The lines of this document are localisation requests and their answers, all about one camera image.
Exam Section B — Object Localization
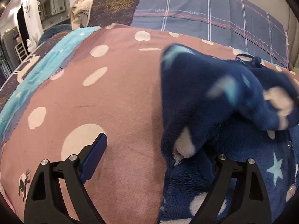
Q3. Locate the navy fleece star pajama top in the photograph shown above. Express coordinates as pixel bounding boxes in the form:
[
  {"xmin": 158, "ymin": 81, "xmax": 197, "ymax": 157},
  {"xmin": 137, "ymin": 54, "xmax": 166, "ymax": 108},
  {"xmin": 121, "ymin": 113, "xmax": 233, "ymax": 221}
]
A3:
[{"xmin": 157, "ymin": 44, "xmax": 298, "ymax": 223}]

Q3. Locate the pink polka dot bedsheet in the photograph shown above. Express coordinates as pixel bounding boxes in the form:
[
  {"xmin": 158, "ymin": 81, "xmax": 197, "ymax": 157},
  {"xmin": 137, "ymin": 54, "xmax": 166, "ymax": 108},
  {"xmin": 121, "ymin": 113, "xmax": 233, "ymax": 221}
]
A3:
[{"xmin": 1, "ymin": 24, "xmax": 298, "ymax": 223}]

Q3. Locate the turquoise dark patterned blanket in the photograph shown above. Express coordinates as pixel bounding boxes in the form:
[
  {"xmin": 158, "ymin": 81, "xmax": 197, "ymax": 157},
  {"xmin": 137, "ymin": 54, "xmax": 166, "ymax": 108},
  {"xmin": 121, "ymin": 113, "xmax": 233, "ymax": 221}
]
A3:
[{"xmin": 1, "ymin": 26, "xmax": 100, "ymax": 145}]

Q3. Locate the beige crumpled cloth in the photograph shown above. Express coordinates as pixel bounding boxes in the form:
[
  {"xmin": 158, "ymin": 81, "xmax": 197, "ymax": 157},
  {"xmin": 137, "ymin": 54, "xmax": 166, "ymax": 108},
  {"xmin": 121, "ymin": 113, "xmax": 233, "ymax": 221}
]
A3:
[{"xmin": 68, "ymin": 0, "xmax": 93, "ymax": 30}]

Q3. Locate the blue plaid pillow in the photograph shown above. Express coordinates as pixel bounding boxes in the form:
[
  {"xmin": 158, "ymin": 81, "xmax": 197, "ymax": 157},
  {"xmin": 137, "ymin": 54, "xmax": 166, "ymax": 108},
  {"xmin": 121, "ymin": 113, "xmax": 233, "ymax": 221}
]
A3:
[{"xmin": 132, "ymin": 0, "xmax": 289, "ymax": 68}]

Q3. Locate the dark tree print pillow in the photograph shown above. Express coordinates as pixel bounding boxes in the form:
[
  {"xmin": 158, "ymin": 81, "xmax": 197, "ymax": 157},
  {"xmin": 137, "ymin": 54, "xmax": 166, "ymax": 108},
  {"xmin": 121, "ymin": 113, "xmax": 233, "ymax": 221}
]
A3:
[{"xmin": 87, "ymin": 0, "xmax": 139, "ymax": 27}]

